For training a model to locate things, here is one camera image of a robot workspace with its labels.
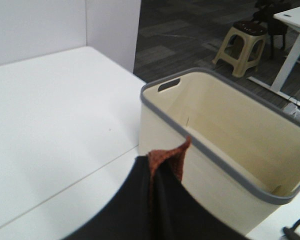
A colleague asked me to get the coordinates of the black office chair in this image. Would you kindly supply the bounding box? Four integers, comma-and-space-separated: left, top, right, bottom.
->
251, 0, 292, 59

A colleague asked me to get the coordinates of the brown towel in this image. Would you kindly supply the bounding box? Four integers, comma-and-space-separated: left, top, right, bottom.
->
146, 136, 192, 214

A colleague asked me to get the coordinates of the beige plastic stool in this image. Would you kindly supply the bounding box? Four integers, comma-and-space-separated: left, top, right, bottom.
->
212, 20, 267, 78

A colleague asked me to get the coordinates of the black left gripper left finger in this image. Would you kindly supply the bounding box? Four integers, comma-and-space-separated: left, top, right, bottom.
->
64, 156, 160, 240

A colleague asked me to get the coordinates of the beige bin with grey rim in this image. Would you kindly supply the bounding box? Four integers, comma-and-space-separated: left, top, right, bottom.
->
138, 68, 300, 235

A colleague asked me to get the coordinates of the white desk with legs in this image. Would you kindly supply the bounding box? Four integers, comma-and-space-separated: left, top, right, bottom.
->
247, 0, 300, 105

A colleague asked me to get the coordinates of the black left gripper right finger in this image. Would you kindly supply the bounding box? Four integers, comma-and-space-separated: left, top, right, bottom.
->
153, 162, 247, 240

